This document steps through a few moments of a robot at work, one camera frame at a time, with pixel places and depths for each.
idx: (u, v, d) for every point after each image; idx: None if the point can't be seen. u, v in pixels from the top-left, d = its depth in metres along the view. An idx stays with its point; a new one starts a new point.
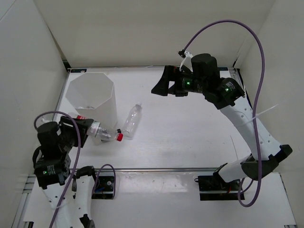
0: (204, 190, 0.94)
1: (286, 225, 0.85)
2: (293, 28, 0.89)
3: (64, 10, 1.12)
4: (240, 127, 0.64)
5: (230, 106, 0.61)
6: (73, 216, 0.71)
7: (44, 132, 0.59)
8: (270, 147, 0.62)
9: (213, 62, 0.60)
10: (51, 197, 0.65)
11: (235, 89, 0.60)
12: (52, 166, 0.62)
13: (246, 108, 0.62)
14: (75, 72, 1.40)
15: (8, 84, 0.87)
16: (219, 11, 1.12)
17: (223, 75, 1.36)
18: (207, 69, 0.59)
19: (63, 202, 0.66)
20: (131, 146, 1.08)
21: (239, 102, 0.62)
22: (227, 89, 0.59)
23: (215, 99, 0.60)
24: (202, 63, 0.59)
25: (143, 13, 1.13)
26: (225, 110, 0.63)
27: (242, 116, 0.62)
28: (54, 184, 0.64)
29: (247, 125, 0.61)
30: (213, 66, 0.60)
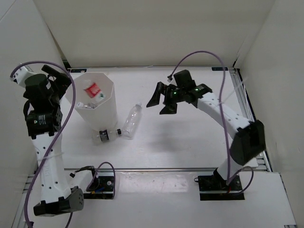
0: (204, 190, 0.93)
1: (286, 225, 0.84)
2: (293, 27, 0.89)
3: (64, 9, 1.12)
4: (213, 114, 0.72)
5: (199, 99, 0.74)
6: (62, 174, 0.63)
7: (33, 85, 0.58)
8: (238, 122, 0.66)
9: (187, 73, 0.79)
10: (39, 148, 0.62)
11: (204, 89, 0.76)
12: (44, 116, 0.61)
13: (213, 98, 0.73)
14: (75, 72, 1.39)
15: (8, 84, 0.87)
16: (219, 11, 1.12)
17: (223, 75, 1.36)
18: (182, 80, 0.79)
19: (51, 154, 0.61)
20: (131, 146, 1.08)
21: (207, 95, 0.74)
22: (197, 89, 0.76)
23: (190, 98, 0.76)
24: (179, 74, 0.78)
25: (143, 13, 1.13)
26: (199, 105, 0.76)
27: (210, 103, 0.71)
28: (43, 133, 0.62)
29: (214, 109, 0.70)
30: (188, 77, 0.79)
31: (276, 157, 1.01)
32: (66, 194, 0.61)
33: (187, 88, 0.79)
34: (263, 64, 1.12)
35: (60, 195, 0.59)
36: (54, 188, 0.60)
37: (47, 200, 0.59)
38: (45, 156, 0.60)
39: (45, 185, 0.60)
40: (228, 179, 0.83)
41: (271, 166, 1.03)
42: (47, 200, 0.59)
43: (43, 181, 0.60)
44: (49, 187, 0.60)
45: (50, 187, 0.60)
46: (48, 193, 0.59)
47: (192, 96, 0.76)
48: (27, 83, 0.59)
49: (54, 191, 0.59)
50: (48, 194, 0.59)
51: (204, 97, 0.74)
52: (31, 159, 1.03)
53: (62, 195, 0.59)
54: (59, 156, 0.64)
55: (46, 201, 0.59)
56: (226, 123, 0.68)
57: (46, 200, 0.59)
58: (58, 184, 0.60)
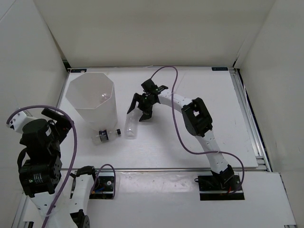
0: (204, 190, 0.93)
1: (286, 225, 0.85)
2: (294, 27, 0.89)
3: (64, 9, 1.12)
4: (169, 103, 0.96)
5: (158, 95, 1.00)
6: (66, 220, 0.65)
7: (30, 134, 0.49)
8: (184, 102, 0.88)
9: (150, 80, 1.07)
10: (40, 204, 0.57)
11: (162, 88, 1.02)
12: (40, 174, 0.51)
13: (168, 91, 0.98)
14: (75, 72, 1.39)
15: (8, 84, 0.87)
16: (219, 11, 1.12)
17: (223, 75, 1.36)
18: (147, 85, 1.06)
19: (53, 210, 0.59)
20: (131, 146, 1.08)
21: (163, 90, 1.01)
22: (157, 90, 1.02)
23: (153, 97, 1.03)
24: (144, 83, 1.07)
25: (143, 13, 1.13)
26: (159, 99, 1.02)
27: (166, 96, 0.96)
28: (43, 191, 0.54)
29: (168, 98, 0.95)
30: (151, 83, 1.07)
31: (276, 157, 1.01)
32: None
33: (151, 90, 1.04)
34: (263, 65, 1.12)
35: None
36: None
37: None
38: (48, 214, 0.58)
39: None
40: (222, 171, 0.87)
41: (272, 166, 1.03)
42: None
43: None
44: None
45: None
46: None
47: (154, 95, 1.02)
48: (24, 131, 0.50)
49: None
50: None
51: (162, 92, 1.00)
52: None
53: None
54: (60, 207, 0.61)
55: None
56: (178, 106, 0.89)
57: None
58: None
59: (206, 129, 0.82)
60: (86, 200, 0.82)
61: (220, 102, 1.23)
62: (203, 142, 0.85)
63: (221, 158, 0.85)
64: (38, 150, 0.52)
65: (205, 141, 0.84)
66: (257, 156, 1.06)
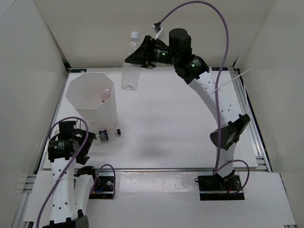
0: (204, 190, 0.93)
1: (286, 225, 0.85)
2: (294, 27, 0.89)
3: (64, 9, 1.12)
4: (204, 97, 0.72)
5: (195, 80, 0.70)
6: (71, 195, 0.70)
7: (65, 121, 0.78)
8: (231, 115, 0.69)
9: (187, 39, 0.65)
10: (55, 170, 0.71)
11: (200, 65, 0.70)
12: (63, 143, 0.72)
13: (209, 80, 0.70)
14: (75, 72, 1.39)
15: (8, 84, 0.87)
16: (219, 11, 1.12)
17: (223, 75, 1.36)
18: (182, 46, 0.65)
19: (65, 175, 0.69)
20: (131, 146, 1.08)
21: (204, 76, 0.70)
22: (194, 64, 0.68)
23: (184, 74, 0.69)
24: (178, 39, 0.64)
25: (143, 13, 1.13)
26: (192, 84, 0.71)
27: (205, 88, 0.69)
28: (61, 158, 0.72)
29: (209, 96, 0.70)
30: (186, 44, 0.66)
31: (276, 157, 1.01)
32: (73, 215, 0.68)
33: (182, 59, 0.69)
34: (263, 65, 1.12)
35: (67, 217, 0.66)
36: (64, 209, 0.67)
37: (55, 219, 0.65)
38: (60, 177, 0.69)
39: (55, 206, 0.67)
40: (226, 175, 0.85)
41: (271, 166, 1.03)
42: (55, 220, 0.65)
43: (54, 201, 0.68)
44: (58, 208, 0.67)
45: (60, 207, 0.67)
46: (57, 213, 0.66)
47: (186, 71, 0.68)
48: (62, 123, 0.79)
49: (63, 211, 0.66)
50: (56, 214, 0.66)
51: (200, 78, 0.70)
52: (31, 159, 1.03)
53: (70, 216, 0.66)
54: (70, 179, 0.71)
55: (55, 221, 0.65)
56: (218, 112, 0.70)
57: (55, 220, 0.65)
58: (67, 204, 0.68)
59: (232, 142, 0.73)
60: (85, 199, 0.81)
61: None
62: (223, 154, 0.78)
63: (231, 166, 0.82)
64: (66, 133, 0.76)
65: (226, 153, 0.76)
66: (257, 156, 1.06)
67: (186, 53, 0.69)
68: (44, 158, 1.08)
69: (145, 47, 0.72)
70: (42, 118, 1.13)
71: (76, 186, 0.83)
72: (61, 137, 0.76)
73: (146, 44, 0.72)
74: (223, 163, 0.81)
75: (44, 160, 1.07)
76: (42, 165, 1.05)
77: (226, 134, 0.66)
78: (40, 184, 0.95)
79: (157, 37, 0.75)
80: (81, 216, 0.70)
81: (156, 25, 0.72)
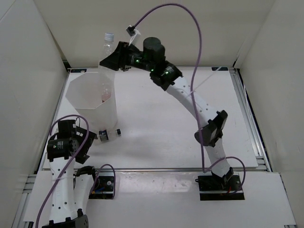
0: (204, 190, 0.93)
1: (286, 225, 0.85)
2: (294, 27, 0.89)
3: (64, 9, 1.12)
4: (182, 101, 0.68)
5: (170, 85, 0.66)
6: (71, 194, 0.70)
7: (64, 120, 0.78)
8: (209, 114, 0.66)
9: (162, 49, 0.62)
10: (54, 170, 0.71)
11: (174, 71, 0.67)
12: (62, 142, 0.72)
13: (184, 84, 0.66)
14: (75, 72, 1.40)
15: (8, 84, 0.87)
16: (219, 11, 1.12)
17: (223, 75, 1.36)
18: (156, 57, 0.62)
19: (64, 175, 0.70)
20: (131, 146, 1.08)
21: (178, 81, 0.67)
22: (167, 72, 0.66)
23: (159, 82, 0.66)
24: (152, 51, 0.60)
25: (143, 13, 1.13)
26: (168, 90, 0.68)
27: (181, 91, 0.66)
28: (60, 157, 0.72)
29: (186, 99, 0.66)
30: (161, 54, 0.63)
31: (276, 157, 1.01)
32: (73, 214, 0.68)
33: (156, 67, 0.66)
34: (263, 65, 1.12)
35: (67, 216, 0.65)
36: (63, 208, 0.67)
37: (55, 219, 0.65)
38: (59, 177, 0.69)
39: (54, 205, 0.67)
40: (224, 174, 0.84)
41: (271, 166, 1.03)
42: (55, 220, 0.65)
43: (54, 201, 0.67)
44: (58, 207, 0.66)
45: (59, 207, 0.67)
46: (57, 213, 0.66)
47: (162, 80, 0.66)
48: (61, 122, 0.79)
49: (63, 211, 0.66)
50: (56, 214, 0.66)
51: (175, 83, 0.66)
52: (31, 159, 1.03)
53: (70, 215, 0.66)
54: (69, 179, 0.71)
55: (54, 220, 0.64)
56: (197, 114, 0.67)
57: (54, 220, 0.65)
58: (67, 204, 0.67)
59: (217, 138, 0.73)
60: (85, 200, 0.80)
61: (221, 102, 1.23)
62: (212, 150, 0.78)
63: (225, 163, 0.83)
64: (65, 132, 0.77)
65: (214, 148, 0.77)
66: (257, 156, 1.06)
67: (160, 62, 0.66)
68: (44, 158, 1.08)
69: (119, 54, 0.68)
70: (42, 118, 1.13)
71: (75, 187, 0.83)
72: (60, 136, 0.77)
73: (119, 51, 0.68)
74: (215, 160, 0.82)
75: (44, 160, 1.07)
76: (42, 165, 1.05)
77: (207, 133, 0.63)
78: (40, 184, 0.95)
79: (131, 42, 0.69)
80: (81, 216, 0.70)
81: (130, 30, 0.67)
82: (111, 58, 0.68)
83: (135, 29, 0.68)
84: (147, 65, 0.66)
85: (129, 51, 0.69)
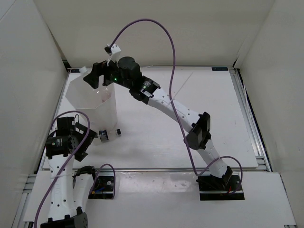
0: (204, 190, 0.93)
1: (286, 225, 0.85)
2: (294, 28, 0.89)
3: (64, 9, 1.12)
4: (164, 110, 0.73)
5: (150, 98, 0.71)
6: (70, 193, 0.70)
7: (63, 118, 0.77)
8: (192, 118, 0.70)
9: (136, 68, 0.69)
10: (53, 167, 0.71)
11: (152, 85, 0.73)
12: (61, 139, 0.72)
13: (163, 95, 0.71)
14: (75, 72, 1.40)
15: (8, 84, 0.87)
16: (219, 11, 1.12)
17: (223, 75, 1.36)
18: (131, 74, 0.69)
19: (63, 172, 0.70)
20: (132, 146, 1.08)
21: (156, 93, 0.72)
22: (145, 87, 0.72)
23: (139, 97, 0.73)
24: (128, 70, 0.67)
25: (143, 13, 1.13)
26: (149, 102, 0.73)
27: (162, 101, 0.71)
28: (59, 155, 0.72)
29: (168, 108, 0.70)
30: (137, 72, 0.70)
31: (276, 157, 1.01)
32: (72, 213, 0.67)
33: (134, 84, 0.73)
34: (263, 65, 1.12)
35: (65, 213, 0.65)
36: (62, 206, 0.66)
37: (54, 216, 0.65)
38: (58, 174, 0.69)
39: (54, 204, 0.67)
40: (223, 174, 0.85)
41: (271, 166, 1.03)
42: (53, 217, 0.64)
43: (53, 199, 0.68)
44: (57, 205, 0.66)
45: (58, 204, 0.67)
46: (56, 210, 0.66)
47: (142, 96, 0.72)
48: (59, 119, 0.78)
49: (62, 208, 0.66)
50: (54, 212, 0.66)
51: (155, 94, 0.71)
52: (31, 159, 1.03)
53: (68, 213, 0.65)
54: (69, 176, 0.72)
55: (53, 218, 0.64)
56: (181, 120, 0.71)
57: (53, 217, 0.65)
58: (66, 202, 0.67)
59: (206, 140, 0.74)
60: (85, 199, 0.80)
61: (220, 102, 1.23)
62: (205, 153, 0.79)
63: (221, 163, 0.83)
64: (64, 129, 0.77)
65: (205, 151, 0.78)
66: (257, 156, 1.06)
67: (137, 78, 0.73)
68: (44, 158, 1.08)
69: (96, 73, 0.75)
70: (42, 118, 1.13)
71: (75, 186, 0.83)
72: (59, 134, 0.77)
73: (94, 71, 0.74)
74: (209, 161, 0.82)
75: (44, 160, 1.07)
76: (42, 165, 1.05)
77: (193, 136, 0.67)
78: (40, 184, 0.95)
79: (109, 60, 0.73)
80: (81, 214, 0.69)
81: (107, 51, 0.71)
82: (90, 77, 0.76)
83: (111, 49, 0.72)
84: (124, 82, 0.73)
85: (106, 69, 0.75)
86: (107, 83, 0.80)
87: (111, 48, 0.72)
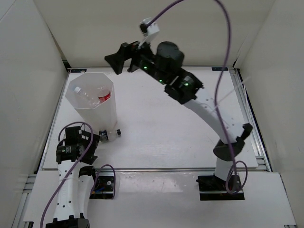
0: (204, 190, 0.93)
1: (286, 225, 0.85)
2: (294, 28, 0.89)
3: (64, 10, 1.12)
4: (204, 115, 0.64)
5: (192, 99, 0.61)
6: (75, 195, 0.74)
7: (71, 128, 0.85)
8: (235, 129, 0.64)
9: (181, 58, 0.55)
10: (61, 171, 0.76)
11: (193, 81, 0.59)
12: (70, 147, 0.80)
13: (207, 98, 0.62)
14: (75, 72, 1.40)
15: (8, 84, 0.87)
16: (219, 11, 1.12)
17: (223, 75, 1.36)
18: (174, 65, 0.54)
19: (71, 176, 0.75)
20: (132, 146, 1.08)
21: (200, 95, 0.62)
22: (187, 84, 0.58)
23: (177, 95, 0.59)
24: (171, 60, 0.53)
25: (143, 13, 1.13)
26: (187, 104, 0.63)
27: (205, 106, 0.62)
28: (68, 160, 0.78)
29: (212, 115, 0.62)
30: (180, 63, 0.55)
31: (276, 157, 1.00)
32: (76, 214, 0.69)
33: (172, 77, 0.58)
34: (263, 65, 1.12)
35: (70, 214, 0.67)
36: (67, 207, 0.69)
37: (59, 217, 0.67)
38: (66, 177, 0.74)
39: (60, 204, 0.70)
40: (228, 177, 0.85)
41: (271, 166, 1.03)
42: (59, 217, 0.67)
43: (59, 200, 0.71)
44: (62, 206, 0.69)
45: (64, 205, 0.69)
46: (61, 211, 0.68)
47: (182, 94, 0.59)
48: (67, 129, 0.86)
49: (67, 209, 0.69)
50: (60, 212, 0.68)
51: (197, 97, 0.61)
52: (31, 159, 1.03)
53: (72, 213, 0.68)
54: (75, 180, 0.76)
55: (58, 218, 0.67)
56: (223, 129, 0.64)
57: (58, 217, 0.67)
58: (71, 203, 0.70)
59: None
60: (86, 204, 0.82)
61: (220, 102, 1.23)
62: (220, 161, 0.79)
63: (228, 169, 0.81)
64: (72, 137, 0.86)
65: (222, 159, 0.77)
66: (257, 156, 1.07)
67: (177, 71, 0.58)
68: (44, 158, 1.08)
69: (123, 57, 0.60)
70: (42, 118, 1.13)
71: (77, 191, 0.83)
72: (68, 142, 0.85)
73: (122, 53, 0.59)
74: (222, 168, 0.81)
75: (44, 160, 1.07)
76: (42, 165, 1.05)
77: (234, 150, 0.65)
78: (40, 184, 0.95)
79: (143, 41, 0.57)
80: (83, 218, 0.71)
81: (143, 29, 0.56)
82: (115, 60, 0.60)
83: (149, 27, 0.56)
84: (156, 73, 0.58)
85: (136, 53, 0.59)
86: (133, 69, 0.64)
87: (148, 27, 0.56)
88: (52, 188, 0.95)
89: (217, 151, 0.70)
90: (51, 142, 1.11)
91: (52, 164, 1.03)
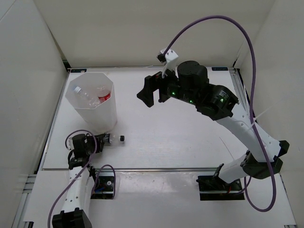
0: (204, 190, 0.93)
1: (286, 225, 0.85)
2: (294, 28, 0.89)
3: (64, 10, 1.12)
4: (239, 133, 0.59)
5: (228, 117, 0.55)
6: (82, 194, 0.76)
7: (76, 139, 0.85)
8: (273, 147, 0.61)
9: (204, 71, 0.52)
10: (71, 175, 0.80)
11: (228, 96, 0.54)
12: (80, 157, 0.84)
13: (243, 114, 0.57)
14: (75, 72, 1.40)
15: (8, 84, 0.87)
16: (218, 11, 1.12)
17: (223, 75, 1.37)
18: (198, 81, 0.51)
19: (79, 177, 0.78)
20: (131, 146, 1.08)
21: (237, 111, 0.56)
22: (222, 99, 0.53)
23: (212, 112, 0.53)
24: (194, 75, 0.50)
25: (143, 13, 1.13)
26: (222, 121, 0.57)
27: (242, 124, 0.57)
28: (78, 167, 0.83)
29: (250, 134, 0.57)
30: (205, 77, 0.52)
31: None
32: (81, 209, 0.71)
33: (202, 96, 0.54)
34: (263, 65, 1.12)
35: (76, 207, 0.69)
36: (74, 201, 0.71)
37: (66, 209, 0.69)
38: (76, 177, 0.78)
39: (67, 199, 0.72)
40: (232, 181, 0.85)
41: None
42: (66, 209, 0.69)
43: (67, 195, 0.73)
44: (70, 200, 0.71)
45: (71, 200, 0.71)
46: (68, 204, 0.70)
47: (216, 109, 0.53)
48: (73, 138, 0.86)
49: (74, 203, 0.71)
50: (67, 205, 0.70)
51: (233, 113, 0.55)
52: (31, 159, 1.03)
53: (78, 206, 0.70)
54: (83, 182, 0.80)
55: (65, 210, 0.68)
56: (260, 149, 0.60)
57: (65, 210, 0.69)
58: (78, 199, 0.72)
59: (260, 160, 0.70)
60: (88, 204, 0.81)
61: None
62: (238, 170, 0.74)
63: (234, 172, 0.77)
64: (79, 147, 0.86)
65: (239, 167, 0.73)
66: None
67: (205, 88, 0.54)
68: (44, 158, 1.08)
69: (149, 89, 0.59)
70: (42, 118, 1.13)
71: None
72: (77, 152, 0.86)
73: (148, 86, 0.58)
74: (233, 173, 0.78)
75: (44, 160, 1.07)
76: (42, 165, 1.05)
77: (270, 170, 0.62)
78: (40, 184, 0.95)
79: (166, 69, 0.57)
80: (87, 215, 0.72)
81: (161, 59, 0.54)
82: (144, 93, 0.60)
83: (167, 55, 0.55)
84: (184, 95, 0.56)
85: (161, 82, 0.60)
86: (164, 99, 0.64)
87: (166, 55, 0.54)
88: (52, 188, 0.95)
89: (250, 167, 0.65)
90: (51, 142, 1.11)
91: (52, 164, 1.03)
